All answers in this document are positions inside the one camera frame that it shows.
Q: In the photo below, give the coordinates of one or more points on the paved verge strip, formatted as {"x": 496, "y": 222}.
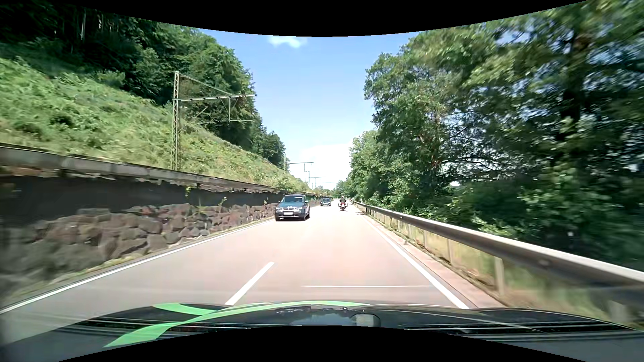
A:
{"x": 437, "y": 266}

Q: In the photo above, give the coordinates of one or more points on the grey car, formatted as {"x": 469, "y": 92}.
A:
{"x": 292, "y": 207}

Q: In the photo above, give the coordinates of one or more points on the stone retaining wall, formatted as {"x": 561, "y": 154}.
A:
{"x": 100, "y": 221}

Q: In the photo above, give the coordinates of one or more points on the dark car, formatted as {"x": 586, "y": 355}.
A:
{"x": 326, "y": 201}

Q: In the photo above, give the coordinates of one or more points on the lattice catenary mast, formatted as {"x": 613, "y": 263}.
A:
{"x": 175, "y": 120}

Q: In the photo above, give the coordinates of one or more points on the metal guard rail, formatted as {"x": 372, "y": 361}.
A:
{"x": 503, "y": 247}

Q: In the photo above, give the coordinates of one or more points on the road markings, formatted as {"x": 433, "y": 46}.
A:
{"x": 250, "y": 283}

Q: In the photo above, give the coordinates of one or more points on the wood on hillside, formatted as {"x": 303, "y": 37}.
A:
{"x": 151, "y": 55}

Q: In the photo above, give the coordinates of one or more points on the grey asphalt road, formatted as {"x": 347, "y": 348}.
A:
{"x": 327, "y": 251}

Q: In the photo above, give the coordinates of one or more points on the row of trees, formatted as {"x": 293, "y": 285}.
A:
{"x": 503, "y": 130}

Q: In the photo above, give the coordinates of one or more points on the car's own bonnet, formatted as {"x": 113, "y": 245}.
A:
{"x": 453, "y": 322}

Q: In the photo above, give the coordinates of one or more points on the grassy bank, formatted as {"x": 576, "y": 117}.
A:
{"x": 100, "y": 115}

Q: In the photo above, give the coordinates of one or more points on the person on motorcycle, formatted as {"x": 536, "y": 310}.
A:
{"x": 343, "y": 203}

